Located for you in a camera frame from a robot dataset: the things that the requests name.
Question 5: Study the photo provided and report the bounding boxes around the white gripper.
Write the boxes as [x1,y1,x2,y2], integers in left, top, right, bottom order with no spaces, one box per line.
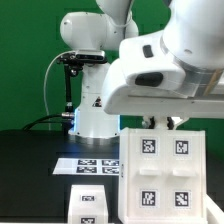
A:
[101,61,224,129]

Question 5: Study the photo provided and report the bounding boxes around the white cabinet body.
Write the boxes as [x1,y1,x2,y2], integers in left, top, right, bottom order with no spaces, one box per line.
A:
[118,128,208,224]

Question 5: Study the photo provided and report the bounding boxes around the white cabinet top block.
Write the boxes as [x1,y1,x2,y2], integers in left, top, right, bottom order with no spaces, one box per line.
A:
[68,185,108,224]

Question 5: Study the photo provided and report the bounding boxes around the white door panel with knob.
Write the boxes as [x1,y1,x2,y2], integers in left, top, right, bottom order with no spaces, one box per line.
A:
[126,132,163,214]

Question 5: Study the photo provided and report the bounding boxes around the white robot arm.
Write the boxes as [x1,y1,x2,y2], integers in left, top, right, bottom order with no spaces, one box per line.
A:
[60,0,224,141]

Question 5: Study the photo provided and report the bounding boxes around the white bar piece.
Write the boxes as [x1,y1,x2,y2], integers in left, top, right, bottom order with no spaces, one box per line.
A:
[206,196,224,224]

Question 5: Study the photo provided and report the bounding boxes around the white marker sheet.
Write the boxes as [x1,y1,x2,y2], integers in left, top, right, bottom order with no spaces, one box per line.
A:
[53,158,119,176]

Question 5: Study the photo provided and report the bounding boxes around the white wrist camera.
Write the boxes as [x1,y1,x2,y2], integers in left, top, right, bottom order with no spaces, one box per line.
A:
[119,31,187,98]

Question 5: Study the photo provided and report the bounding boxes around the black camera stand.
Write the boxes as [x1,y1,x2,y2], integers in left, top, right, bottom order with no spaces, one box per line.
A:
[64,65,77,112]

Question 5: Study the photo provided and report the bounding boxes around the black camera on stand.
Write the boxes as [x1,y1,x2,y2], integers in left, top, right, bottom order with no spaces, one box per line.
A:
[56,50,107,71]

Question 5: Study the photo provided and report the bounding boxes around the grey cable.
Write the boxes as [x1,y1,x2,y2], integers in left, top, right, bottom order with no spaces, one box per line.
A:
[43,51,72,132]

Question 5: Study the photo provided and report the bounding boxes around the black base cables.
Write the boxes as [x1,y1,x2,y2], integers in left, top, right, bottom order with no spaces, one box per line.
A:
[21,112,76,132]

